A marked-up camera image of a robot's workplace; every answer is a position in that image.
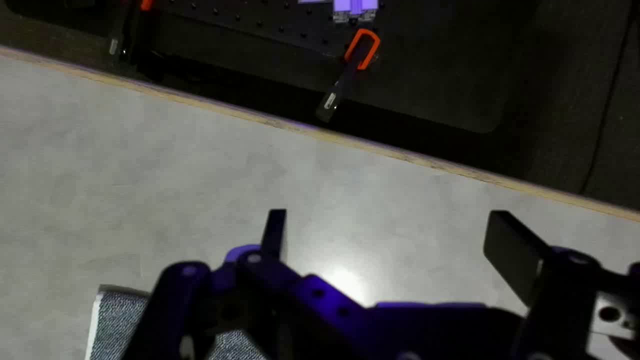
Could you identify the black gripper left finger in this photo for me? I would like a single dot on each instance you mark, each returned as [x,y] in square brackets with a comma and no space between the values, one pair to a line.
[275,233]

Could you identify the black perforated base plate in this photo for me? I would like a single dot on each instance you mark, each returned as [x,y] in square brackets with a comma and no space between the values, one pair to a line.
[432,66]

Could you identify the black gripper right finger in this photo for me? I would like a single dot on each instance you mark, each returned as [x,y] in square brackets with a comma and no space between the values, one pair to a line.
[517,256]

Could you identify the orange and black bar clamp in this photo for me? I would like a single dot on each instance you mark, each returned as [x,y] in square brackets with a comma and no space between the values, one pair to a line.
[337,92]

